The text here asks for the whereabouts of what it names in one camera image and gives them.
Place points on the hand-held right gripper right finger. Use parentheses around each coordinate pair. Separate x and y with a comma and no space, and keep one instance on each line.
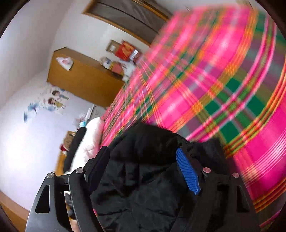
(187,171)

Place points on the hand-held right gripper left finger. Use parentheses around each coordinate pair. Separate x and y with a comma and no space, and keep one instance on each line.
(99,167)

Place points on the black puffer jacket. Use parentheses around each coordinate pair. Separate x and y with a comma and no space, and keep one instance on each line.
(143,178)

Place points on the white duvet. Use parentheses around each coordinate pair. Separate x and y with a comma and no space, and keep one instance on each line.
(93,138)

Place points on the black pillow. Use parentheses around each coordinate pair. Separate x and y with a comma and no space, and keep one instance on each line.
(74,149)

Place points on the brown stuffed toy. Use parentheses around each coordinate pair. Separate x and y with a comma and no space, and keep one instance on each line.
(67,140)

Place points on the wooden wardrobe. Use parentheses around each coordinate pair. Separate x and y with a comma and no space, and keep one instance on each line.
(89,82)

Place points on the pink plaid bed sheet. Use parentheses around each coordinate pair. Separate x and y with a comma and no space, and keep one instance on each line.
(212,67)

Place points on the white plastic bag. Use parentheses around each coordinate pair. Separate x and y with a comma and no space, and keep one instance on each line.
(64,63)

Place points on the red gift box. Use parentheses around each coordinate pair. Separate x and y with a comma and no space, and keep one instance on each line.
(124,50)

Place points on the brown cardboard box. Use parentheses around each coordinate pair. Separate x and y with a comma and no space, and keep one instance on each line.
(112,46)

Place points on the cartoon wall poster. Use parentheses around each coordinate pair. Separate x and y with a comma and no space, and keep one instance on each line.
(53,102)

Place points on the grey door with wooden frame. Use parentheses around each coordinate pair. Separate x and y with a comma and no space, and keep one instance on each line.
(125,15)

